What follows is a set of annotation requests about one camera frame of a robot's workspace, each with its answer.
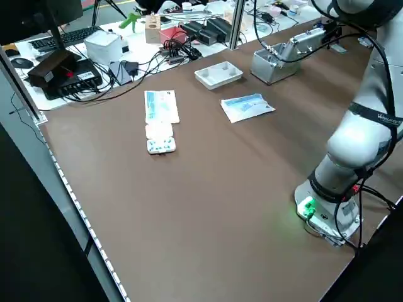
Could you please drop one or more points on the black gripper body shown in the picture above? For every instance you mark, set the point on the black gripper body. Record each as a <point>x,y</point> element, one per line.
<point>333,36</point>

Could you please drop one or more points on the clear bandage packet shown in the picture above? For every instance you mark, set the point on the clear bandage packet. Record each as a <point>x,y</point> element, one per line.
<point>339,48</point>

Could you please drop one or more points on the white blue gauze packet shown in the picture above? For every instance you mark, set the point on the white blue gauze packet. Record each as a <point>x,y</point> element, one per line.
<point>365,41</point>

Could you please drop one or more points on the aluminium first-aid case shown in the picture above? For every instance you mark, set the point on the aluminium first-aid case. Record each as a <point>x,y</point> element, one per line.
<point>270,67</point>

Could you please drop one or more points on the white plastic partition tray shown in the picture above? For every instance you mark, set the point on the white plastic partition tray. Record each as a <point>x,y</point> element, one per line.
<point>218,75</point>

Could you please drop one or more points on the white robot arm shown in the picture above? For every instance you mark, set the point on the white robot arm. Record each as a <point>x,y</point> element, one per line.
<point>355,148</point>

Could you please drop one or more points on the open white plaster box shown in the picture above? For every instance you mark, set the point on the open white plaster box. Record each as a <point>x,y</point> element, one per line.
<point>160,141</point>

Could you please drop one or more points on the black power adapter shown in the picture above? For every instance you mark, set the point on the black power adapter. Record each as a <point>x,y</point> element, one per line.
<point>267,17</point>

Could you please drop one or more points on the wide white blue packet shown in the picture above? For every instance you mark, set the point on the wide white blue packet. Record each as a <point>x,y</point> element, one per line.
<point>247,107</point>

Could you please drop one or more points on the black power supply brick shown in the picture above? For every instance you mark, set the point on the black power supply brick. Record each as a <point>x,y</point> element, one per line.
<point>196,33</point>
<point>218,28</point>

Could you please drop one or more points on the small white cup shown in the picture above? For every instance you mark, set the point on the small white cup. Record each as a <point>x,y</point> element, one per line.
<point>187,6</point>

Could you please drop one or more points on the red box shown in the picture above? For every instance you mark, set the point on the red box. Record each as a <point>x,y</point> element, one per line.
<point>171,34</point>

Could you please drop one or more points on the wooden block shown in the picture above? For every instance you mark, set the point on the wooden block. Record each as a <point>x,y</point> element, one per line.
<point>152,30</point>

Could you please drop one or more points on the long white blue packet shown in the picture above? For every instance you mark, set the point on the long white blue packet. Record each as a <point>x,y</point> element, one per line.
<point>160,105</point>

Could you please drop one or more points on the black plug adapter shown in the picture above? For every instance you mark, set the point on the black plug adapter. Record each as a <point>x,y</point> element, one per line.
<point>131,67</point>

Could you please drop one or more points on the green glue gun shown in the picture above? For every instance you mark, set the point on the green glue gun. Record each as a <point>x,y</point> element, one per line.
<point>129,22</point>

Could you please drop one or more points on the grey adapter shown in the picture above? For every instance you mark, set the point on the grey adapter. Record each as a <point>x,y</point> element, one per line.
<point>119,74</point>

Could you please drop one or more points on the black tripod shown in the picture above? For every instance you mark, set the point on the black tripod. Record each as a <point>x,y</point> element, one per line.
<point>96,12</point>

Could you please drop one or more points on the black keyboard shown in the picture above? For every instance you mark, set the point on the black keyboard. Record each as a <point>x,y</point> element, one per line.
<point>75,34</point>

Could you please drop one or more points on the dark brown box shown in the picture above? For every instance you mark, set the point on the dark brown box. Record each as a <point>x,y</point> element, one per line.
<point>52,67</point>

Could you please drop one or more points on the black monitor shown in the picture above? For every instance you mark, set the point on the black monitor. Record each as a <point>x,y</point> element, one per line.
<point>31,12</point>

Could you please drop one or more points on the black mouse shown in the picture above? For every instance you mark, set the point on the black mouse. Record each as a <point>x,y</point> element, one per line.
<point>22,62</point>

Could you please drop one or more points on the aluminium profile post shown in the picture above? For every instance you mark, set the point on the aluminium profile post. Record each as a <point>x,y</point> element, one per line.
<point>236,25</point>

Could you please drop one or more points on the black network switch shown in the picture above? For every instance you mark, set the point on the black network switch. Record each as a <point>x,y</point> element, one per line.
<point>85,77</point>

